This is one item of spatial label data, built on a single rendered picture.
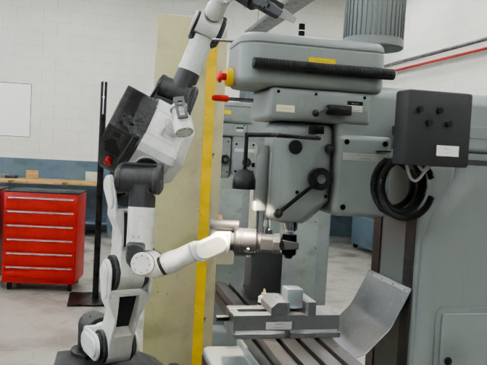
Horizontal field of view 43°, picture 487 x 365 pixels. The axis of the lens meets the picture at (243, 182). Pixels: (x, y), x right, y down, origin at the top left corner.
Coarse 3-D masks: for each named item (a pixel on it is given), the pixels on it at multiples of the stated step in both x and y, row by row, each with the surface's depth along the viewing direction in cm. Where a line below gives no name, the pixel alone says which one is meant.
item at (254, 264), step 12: (264, 252) 237; (252, 264) 237; (264, 264) 237; (276, 264) 238; (252, 276) 237; (264, 276) 237; (276, 276) 238; (252, 288) 237; (264, 288) 238; (276, 288) 238
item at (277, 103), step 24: (264, 96) 193; (288, 96) 187; (312, 96) 189; (336, 96) 191; (360, 96) 193; (264, 120) 198; (288, 120) 189; (312, 120) 190; (336, 120) 191; (360, 120) 193
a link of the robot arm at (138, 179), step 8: (128, 168) 206; (136, 168) 206; (144, 168) 207; (152, 168) 207; (120, 176) 204; (128, 176) 204; (136, 176) 204; (144, 176) 204; (120, 184) 205; (128, 184) 204; (136, 184) 204; (144, 184) 204; (128, 192) 207; (136, 192) 204; (144, 192) 204; (152, 192) 206; (136, 200) 204; (144, 200) 204; (152, 200) 206
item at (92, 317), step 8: (88, 312) 282; (96, 312) 281; (80, 320) 280; (88, 320) 274; (96, 320) 272; (80, 328) 276; (80, 336) 275; (80, 344) 275; (64, 352) 281; (72, 352) 276; (80, 352) 276; (56, 360) 270; (64, 360) 271; (72, 360) 271; (80, 360) 272; (88, 360) 272; (136, 360) 275; (144, 360) 276; (152, 360) 277
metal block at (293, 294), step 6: (282, 288) 200; (288, 288) 195; (294, 288) 196; (300, 288) 196; (282, 294) 199; (288, 294) 194; (294, 294) 195; (300, 294) 195; (288, 300) 194; (294, 300) 195; (300, 300) 195; (294, 306) 195; (300, 306) 195
